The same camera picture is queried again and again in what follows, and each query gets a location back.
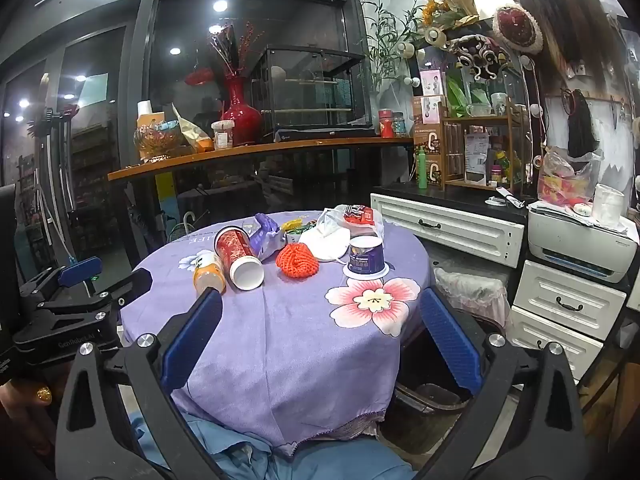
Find wooden desktop rack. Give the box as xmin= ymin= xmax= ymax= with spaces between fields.
xmin=442 ymin=105 xmax=531 ymax=193

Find white two-drawer cabinet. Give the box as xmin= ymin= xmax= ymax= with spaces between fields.
xmin=505 ymin=260 xmax=628 ymax=381

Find orange box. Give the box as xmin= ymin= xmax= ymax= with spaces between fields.
xmin=139 ymin=112 xmax=173 ymax=131

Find white printer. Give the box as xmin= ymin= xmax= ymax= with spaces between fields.
xmin=527 ymin=200 xmax=640 ymax=283

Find white tube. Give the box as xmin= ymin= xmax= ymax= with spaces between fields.
xmin=496 ymin=186 xmax=526 ymax=208

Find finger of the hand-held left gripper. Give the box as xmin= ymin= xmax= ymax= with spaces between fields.
xmin=37 ymin=267 xmax=153 ymax=321
xmin=19 ymin=256 xmax=103 ymax=306

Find person's left hand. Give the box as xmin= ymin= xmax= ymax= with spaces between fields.
xmin=0 ymin=365 xmax=68 ymax=461

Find red hanging ornament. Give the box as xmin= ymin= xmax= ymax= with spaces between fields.
xmin=185 ymin=66 xmax=215 ymax=87

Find red paper cup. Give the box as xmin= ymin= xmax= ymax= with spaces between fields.
xmin=214 ymin=226 xmax=266 ymax=291

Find dried red branches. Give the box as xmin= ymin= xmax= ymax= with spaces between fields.
xmin=207 ymin=20 xmax=266 ymax=81

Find pink product box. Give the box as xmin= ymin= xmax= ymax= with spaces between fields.
xmin=419 ymin=69 xmax=447 ymax=98

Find colourful ornate headpiece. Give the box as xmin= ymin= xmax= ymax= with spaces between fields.
xmin=447 ymin=34 xmax=513 ymax=81

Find white plastic container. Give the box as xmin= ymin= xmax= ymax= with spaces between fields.
xmin=591 ymin=183 xmax=626 ymax=228

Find blue garment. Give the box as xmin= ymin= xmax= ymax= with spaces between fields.
xmin=127 ymin=400 xmax=421 ymax=480

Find lace covered stool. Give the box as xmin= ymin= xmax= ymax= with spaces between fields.
xmin=434 ymin=265 xmax=511 ymax=331

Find yellow blue board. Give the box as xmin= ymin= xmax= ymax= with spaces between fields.
xmin=155 ymin=172 xmax=181 ymax=221

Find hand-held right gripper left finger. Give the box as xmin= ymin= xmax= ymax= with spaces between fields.
xmin=55 ymin=287 xmax=226 ymax=480

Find long wooden shelf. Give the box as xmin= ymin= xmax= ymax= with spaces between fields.
xmin=107 ymin=136 xmax=416 ymax=183

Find bamboo plant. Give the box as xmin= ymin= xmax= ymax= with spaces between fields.
xmin=362 ymin=0 xmax=431 ymax=91

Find blue paper cup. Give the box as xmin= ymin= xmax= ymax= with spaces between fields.
xmin=342 ymin=235 xmax=390 ymax=279

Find black light stand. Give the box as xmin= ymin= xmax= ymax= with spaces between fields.
xmin=40 ymin=105 xmax=76 ymax=261

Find small orange bottle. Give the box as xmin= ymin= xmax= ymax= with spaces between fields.
xmin=192 ymin=252 xmax=227 ymax=297

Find beige snack bag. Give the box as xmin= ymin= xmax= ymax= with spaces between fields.
xmin=172 ymin=104 xmax=211 ymax=153

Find red foam fruit net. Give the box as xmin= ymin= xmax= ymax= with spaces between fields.
xmin=276 ymin=242 xmax=321 ymax=279

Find white face mask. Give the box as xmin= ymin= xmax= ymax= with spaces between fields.
xmin=299 ymin=227 xmax=352 ymax=262

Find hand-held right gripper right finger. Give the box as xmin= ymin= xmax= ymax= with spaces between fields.
xmin=419 ymin=287 xmax=588 ymax=480

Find clear plastic bag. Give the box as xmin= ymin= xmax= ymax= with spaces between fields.
xmin=317 ymin=205 xmax=386 ymax=241

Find black hair bundle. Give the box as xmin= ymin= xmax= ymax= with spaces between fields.
xmin=567 ymin=89 xmax=598 ymax=158

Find red round hat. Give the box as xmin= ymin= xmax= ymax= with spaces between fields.
xmin=492 ymin=4 xmax=544 ymax=55

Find red snack packet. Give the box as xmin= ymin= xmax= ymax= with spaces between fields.
xmin=342 ymin=205 xmax=376 ymax=226

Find purple floral tablecloth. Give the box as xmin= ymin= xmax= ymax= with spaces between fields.
xmin=120 ymin=210 xmax=436 ymax=456

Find brown box with photo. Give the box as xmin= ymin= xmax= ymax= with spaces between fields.
xmin=414 ymin=96 xmax=443 ymax=130

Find purple plastic wrapper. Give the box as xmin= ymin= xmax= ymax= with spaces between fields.
xmin=247 ymin=212 xmax=286 ymax=263

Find plastic bag with red packets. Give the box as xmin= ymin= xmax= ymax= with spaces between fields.
xmin=537 ymin=146 xmax=603 ymax=208

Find dark trash bin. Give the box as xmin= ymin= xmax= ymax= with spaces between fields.
xmin=381 ymin=320 xmax=501 ymax=453

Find clear plastic cup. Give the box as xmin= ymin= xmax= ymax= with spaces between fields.
xmin=211 ymin=120 xmax=236 ymax=151

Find sunflower bouquet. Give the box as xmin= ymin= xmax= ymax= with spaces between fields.
xmin=415 ymin=0 xmax=481 ymax=36

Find brown printed box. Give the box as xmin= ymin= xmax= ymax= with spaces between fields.
xmin=425 ymin=157 xmax=446 ymax=190
xmin=414 ymin=130 xmax=445 ymax=160

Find glass terrarium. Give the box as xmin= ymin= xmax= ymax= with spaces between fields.
xmin=250 ymin=46 xmax=373 ymax=136

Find hanging hair extensions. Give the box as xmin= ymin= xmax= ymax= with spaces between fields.
xmin=507 ymin=0 xmax=623 ymax=86

